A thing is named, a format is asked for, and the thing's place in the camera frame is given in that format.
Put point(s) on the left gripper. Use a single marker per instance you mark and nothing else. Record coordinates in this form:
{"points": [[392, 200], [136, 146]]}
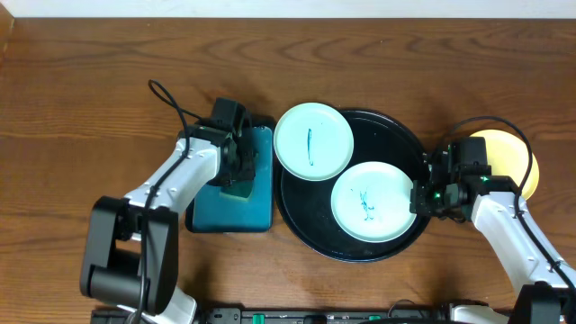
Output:
{"points": [[246, 158]]}

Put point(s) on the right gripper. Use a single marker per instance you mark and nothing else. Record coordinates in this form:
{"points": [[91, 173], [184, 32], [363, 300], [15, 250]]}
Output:
{"points": [[419, 206]]}

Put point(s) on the green yellow sponge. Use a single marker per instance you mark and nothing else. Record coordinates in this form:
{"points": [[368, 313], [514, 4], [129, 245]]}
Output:
{"points": [[238, 190]]}

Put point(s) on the light green plate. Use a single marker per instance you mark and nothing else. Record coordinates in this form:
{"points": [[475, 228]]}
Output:
{"points": [[371, 202]]}

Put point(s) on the yellow plate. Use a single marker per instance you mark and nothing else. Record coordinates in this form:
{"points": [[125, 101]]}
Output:
{"points": [[507, 156]]}

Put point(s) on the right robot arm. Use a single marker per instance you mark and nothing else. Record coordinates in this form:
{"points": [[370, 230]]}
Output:
{"points": [[543, 282]]}

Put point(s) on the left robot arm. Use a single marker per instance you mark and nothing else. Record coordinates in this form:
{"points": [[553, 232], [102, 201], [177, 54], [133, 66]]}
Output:
{"points": [[131, 250]]}

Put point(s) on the black rectangular tray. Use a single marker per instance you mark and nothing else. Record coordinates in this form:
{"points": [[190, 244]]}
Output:
{"points": [[265, 225]]}

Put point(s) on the teal tray liner mat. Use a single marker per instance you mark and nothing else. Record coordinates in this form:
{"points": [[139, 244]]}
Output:
{"points": [[261, 207]]}

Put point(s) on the round black tray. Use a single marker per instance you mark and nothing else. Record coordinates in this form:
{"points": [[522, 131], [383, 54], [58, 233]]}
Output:
{"points": [[305, 205]]}

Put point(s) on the light blue plate left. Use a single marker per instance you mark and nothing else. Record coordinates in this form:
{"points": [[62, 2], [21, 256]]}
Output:
{"points": [[313, 141]]}

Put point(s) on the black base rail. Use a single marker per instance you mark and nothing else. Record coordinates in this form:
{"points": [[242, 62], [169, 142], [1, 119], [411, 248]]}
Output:
{"points": [[238, 316]]}

